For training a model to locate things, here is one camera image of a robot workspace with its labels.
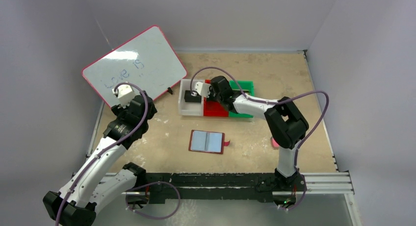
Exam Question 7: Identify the green plastic bin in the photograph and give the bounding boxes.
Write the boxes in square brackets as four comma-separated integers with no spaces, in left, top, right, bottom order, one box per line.
[229,80,255,118]

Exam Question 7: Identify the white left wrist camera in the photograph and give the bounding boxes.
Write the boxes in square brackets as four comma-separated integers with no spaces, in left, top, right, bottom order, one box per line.
[113,84,136,108]

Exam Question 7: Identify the white plastic bin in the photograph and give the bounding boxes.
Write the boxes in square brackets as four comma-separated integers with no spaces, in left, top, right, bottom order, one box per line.
[178,78,204,116]

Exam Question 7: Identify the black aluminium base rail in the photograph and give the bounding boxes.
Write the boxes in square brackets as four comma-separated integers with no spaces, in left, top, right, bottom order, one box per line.
[66,171,355,206]

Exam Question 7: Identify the red leather card holder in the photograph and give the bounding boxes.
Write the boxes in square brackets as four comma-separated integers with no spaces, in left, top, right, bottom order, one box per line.
[188,130,231,154]

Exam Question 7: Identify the red plastic bin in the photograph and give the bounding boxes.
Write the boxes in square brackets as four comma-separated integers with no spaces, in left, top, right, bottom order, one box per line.
[203,97,229,117]

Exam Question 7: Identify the pink grey eraser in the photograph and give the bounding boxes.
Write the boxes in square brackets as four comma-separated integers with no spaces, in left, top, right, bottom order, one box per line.
[270,137,280,149]

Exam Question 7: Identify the black whiteboard stand clip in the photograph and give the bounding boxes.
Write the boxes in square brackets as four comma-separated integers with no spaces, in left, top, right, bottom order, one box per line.
[167,87,173,95]

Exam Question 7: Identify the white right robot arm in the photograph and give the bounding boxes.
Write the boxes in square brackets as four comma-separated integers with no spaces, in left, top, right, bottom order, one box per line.
[209,76,309,184]

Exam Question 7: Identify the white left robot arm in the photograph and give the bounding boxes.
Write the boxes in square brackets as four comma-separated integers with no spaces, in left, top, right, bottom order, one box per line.
[43,95,157,226]

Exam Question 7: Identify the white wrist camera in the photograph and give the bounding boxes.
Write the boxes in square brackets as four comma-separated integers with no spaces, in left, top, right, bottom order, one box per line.
[191,81,211,98]
[113,84,136,108]

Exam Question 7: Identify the pink framed whiteboard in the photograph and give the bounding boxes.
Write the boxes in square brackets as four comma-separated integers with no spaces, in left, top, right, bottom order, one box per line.
[82,25,187,107]

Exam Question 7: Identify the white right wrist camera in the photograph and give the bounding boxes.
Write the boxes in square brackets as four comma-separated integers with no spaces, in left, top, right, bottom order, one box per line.
[191,81,211,98]

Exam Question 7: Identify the black card in bin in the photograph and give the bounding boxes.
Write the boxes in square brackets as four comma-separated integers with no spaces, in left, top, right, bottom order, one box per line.
[184,90,202,103]

